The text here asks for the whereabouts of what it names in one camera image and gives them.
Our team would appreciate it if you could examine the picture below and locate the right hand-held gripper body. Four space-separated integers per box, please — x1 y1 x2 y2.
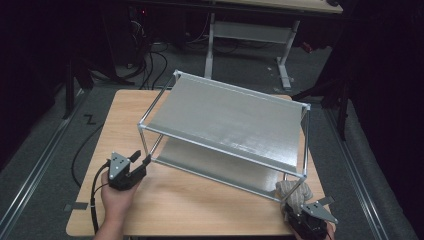
286 200 338 240

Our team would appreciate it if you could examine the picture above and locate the person's left hand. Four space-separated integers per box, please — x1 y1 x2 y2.
100 173 141 221

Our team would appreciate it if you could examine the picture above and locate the metal two-tier wire shelf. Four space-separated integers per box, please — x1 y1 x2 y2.
137 69 312 204

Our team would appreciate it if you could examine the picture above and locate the beige striped fluffy cloth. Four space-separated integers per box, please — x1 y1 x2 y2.
275 179 314 216

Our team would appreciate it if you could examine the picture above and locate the bundle of black cables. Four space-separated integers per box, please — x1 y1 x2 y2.
128 6 169 91

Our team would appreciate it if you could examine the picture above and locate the black metal stand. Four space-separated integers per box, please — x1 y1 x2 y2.
291 66 353 141
62 56 134 120

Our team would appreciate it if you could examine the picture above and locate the desk with white metal legs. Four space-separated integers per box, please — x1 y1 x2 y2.
203 0 344 90

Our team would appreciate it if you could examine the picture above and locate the grey tape strip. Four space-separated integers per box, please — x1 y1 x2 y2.
316 195 335 208
63 201 89 212

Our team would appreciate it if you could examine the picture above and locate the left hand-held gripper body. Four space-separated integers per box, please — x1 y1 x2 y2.
107 151 148 192

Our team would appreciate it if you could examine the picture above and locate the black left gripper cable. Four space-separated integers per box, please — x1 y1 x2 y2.
90 159 113 234

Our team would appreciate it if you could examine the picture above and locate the black floor cable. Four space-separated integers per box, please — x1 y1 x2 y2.
70 123 104 188

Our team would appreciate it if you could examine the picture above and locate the metal floor rail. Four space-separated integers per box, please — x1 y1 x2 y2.
323 108 389 240
0 89 84 231

